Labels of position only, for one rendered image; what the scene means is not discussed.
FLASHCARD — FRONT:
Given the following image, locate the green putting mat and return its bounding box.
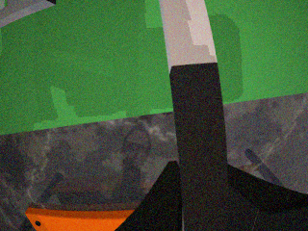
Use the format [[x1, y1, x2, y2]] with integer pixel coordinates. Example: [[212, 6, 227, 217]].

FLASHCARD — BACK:
[[0, 0, 308, 135]]

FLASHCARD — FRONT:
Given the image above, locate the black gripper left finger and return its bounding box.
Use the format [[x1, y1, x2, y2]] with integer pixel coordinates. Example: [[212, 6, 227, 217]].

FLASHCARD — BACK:
[[115, 161, 184, 231]]

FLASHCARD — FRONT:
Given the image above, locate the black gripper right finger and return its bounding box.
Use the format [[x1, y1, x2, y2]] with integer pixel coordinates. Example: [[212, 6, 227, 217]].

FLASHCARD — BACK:
[[226, 165, 308, 231]]

